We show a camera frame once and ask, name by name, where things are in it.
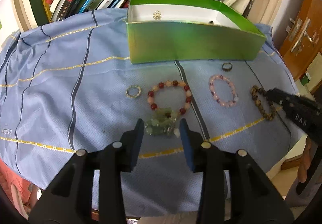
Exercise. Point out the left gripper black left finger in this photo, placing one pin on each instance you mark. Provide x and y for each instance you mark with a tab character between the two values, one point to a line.
88	187

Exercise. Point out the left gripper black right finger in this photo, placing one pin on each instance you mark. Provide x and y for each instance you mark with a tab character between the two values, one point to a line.
234	188

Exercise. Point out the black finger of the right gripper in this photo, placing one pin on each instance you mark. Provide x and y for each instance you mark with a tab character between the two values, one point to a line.
281	98

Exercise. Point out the person hand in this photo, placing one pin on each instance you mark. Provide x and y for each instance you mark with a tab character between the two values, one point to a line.
305	162

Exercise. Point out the pink cloth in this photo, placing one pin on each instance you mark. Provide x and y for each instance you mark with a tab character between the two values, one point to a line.
22	193

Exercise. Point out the brown wooden door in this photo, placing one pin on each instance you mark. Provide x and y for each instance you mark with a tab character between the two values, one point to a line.
303	42

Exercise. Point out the blue striped cloth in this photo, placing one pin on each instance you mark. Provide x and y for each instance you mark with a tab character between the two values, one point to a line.
71	85

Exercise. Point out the green cardboard box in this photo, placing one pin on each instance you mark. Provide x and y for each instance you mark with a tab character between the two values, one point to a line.
184	32

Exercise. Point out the silver door handle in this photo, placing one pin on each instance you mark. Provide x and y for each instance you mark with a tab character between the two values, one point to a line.
297	33

